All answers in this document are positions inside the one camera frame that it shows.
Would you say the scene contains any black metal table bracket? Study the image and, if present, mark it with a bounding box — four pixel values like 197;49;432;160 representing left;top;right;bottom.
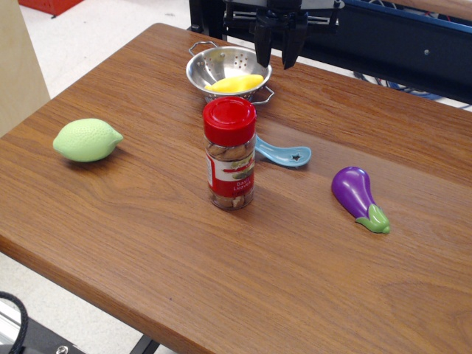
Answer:
1;316;160;354

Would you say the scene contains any purple toy eggplant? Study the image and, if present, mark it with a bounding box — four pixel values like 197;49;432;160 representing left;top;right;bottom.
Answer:
331;167;390;234

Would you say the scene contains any green toy lime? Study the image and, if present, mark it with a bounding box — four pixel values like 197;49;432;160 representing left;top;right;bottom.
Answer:
52;118;124;162

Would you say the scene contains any black cable loop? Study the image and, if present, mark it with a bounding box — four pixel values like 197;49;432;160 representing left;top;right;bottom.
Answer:
0;291;30;354

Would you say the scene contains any yellow toy banana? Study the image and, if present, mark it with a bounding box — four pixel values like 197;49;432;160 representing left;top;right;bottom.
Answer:
204;74;265;94

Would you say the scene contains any spice jar with red lid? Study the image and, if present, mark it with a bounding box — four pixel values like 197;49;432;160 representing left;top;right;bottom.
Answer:
203;97;257;210

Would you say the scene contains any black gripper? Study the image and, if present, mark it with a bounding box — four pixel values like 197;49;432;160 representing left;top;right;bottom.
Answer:
223;0;346;71

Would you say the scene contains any beige wooden panel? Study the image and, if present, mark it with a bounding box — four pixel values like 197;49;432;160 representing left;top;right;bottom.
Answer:
1;1;50;136

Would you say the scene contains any red box on floor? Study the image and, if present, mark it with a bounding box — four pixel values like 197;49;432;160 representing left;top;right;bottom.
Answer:
18;0;82;16

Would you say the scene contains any dark blue metal frame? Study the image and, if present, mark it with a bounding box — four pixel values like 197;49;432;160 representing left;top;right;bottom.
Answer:
190;1;471;103

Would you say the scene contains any blue cables bundle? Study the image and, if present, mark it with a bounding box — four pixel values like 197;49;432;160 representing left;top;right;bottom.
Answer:
353;71;472;111

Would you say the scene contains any light blue star spoon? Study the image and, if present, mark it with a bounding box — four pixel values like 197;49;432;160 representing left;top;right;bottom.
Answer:
255;135;312;167

